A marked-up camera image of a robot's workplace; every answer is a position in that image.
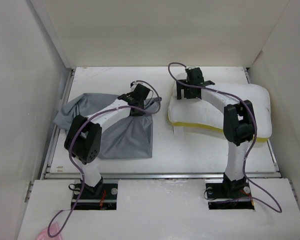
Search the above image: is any white pillow yellow edge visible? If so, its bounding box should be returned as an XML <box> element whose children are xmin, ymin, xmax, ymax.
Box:
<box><xmin>168</xmin><ymin>82</ymin><xmax>272</xmax><ymax>143</ymax></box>

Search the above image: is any grey pillowcase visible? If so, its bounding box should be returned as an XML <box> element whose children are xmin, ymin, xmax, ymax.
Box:
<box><xmin>53</xmin><ymin>93</ymin><xmax>153</xmax><ymax>160</ymax></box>

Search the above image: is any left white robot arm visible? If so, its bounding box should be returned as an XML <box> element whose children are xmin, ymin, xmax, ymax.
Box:
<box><xmin>55</xmin><ymin>82</ymin><xmax>161</xmax><ymax>199</ymax></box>

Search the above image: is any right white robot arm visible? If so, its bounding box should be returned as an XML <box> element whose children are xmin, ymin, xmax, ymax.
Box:
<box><xmin>176</xmin><ymin>67</ymin><xmax>257</xmax><ymax>198</ymax></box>

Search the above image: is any white foam front board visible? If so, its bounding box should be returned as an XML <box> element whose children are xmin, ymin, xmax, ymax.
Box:
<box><xmin>18</xmin><ymin>178</ymin><xmax>300</xmax><ymax>240</ymax></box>

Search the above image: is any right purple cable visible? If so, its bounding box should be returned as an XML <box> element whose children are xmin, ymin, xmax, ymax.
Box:
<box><xmin>167</xmin><ymin>61</ymin><xmax>283</xmax><ymax>214</ymax></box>

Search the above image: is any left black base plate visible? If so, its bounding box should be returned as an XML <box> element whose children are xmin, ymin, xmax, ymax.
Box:
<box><xmin>68</xmin><ymin>183</ymin><xmax>118</xmax><ymax>211</ymax></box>

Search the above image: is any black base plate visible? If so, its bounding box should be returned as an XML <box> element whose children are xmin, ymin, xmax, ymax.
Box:
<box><xmin>204</xmin><ymin>182</ymin><xmax>255</xmax><ymax>210</ymax></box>
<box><xmin>68</xmin><ymin>183</ymin><xmax>118</xmax><ymax>211</ymax></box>

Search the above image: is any aluminium front rail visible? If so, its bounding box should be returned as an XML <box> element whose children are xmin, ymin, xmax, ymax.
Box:
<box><xmin>40</xmin><ymin>171</ymin><xmax>282</xmax><ymax>180</ymax></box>

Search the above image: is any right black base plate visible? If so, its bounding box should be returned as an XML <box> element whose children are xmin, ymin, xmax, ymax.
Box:
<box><xmin>204</xmin><ymin>182</ymin><xmax>255</xmax><ymax>210</ymax></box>

